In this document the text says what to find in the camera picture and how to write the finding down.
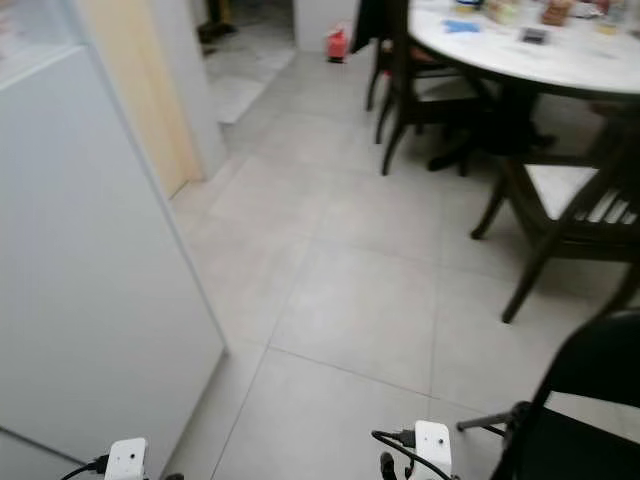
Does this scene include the white cabinet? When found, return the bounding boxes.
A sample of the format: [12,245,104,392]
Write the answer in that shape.
[0,0,227,480]

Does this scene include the person's dark legs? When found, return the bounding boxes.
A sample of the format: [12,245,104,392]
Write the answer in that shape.
[198,0,239,46]

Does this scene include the small red canister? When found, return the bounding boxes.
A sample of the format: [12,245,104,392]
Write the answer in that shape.
[325,25,351,63]

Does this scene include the blue plastic item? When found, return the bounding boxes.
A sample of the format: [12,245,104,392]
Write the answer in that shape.
[440,17,483,35]

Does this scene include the pale container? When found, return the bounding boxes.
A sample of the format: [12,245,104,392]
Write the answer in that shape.
[483,0,521,24]

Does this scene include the dark wooden chair white cushion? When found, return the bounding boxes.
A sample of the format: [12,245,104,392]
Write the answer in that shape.
[470,100,640,324]

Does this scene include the round white marble table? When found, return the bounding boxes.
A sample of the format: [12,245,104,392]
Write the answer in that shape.
[407,0,640,173]

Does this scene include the brown jar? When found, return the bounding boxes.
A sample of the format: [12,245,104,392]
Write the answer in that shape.
[540,0,574,27]

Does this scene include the black folding chair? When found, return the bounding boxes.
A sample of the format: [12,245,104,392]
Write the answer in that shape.
[457,308,640,480]

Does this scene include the beige door frame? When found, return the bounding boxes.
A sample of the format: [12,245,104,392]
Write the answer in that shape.
[78,0,206,199]

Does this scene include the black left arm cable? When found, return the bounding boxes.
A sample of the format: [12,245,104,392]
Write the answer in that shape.
[60,455,109,480]

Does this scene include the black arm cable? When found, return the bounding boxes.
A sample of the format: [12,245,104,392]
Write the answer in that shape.
[60,455,109,480]
[371,430,436,480]

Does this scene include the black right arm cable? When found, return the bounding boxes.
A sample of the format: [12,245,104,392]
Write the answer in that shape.
[371,430,436,480]

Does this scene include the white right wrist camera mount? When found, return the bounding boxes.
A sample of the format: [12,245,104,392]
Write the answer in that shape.
[413,421,453,480]

